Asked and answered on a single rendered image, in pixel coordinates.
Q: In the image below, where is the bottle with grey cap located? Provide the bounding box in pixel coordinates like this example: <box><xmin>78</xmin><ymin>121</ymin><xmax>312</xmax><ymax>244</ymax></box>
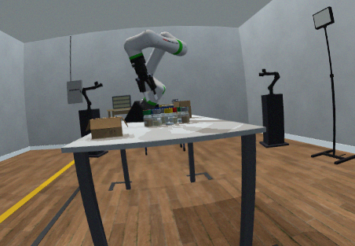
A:
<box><xmin>160</xmin><ymin>108</ymin><xmax>166</xmax><ymax>124</ymax></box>
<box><xmin>181</xmin><ymin>107</ymin><xmax>190</xmax><ymax>123</ymax></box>
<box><xmin>152</xmin><ymin>109</ymin><xmax>163</xmax><ymax>127</ymax></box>

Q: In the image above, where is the clear bottle with yellow cap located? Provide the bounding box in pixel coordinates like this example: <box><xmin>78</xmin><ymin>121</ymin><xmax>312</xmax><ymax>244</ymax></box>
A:
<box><xmin>164</xmin><ymin>108</ymin><xmax>174</xmax><ymax>126</ymax></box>

